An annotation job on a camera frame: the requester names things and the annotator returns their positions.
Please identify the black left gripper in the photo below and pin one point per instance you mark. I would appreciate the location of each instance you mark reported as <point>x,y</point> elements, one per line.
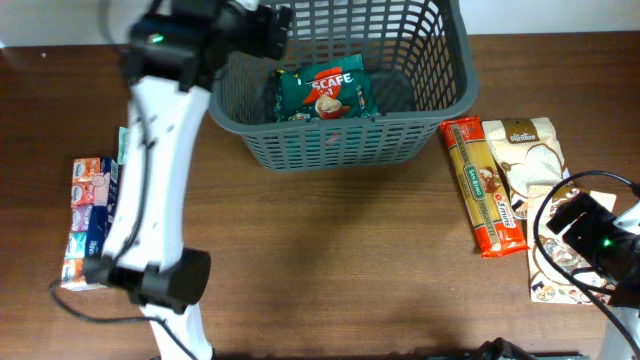
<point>273,31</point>

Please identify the green Nescafe coffee bag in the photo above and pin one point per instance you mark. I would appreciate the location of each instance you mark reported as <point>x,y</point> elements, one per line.
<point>334,90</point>

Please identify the light teal snack wrapper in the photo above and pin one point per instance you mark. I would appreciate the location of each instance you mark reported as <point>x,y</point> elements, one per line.
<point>122,145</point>

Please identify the Kleenex tissue pack box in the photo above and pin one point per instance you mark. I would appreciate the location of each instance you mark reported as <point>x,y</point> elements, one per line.
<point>94,193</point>

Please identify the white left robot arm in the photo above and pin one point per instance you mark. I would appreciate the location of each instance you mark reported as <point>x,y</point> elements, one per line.
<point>144,253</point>

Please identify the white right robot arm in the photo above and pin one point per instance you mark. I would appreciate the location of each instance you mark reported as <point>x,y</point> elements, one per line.
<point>621,339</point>

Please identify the beige pouch chocolate contents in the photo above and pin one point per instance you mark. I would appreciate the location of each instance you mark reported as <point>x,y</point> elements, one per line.
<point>546,285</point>

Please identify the San Remo spaghetti packet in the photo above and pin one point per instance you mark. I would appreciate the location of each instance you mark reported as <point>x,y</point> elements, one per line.
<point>492,219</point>

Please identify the beige pouch white contents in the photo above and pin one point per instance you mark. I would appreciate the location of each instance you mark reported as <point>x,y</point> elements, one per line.
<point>528,153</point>

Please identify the grey plastic basket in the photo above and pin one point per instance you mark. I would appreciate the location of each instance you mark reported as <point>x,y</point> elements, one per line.
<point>417,54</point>

